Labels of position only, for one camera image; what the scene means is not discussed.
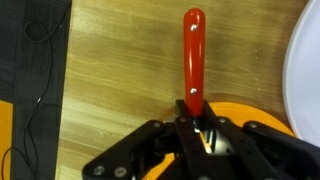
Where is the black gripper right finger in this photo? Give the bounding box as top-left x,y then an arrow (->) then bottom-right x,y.
200,100 -> 320,180

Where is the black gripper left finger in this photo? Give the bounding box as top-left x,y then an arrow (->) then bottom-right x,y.
81,99 -> 214,180

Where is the orange handled butter knife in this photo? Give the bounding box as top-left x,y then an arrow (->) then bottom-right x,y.
183,8 -> 216,154

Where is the yellow plate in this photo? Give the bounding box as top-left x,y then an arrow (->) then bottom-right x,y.
143,101 -> 296,180

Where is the large white plate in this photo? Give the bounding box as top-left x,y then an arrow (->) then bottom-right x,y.
282,0 -> 320,148

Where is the black floor cable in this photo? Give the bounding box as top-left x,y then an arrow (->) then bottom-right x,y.
0,19 -> 63,180

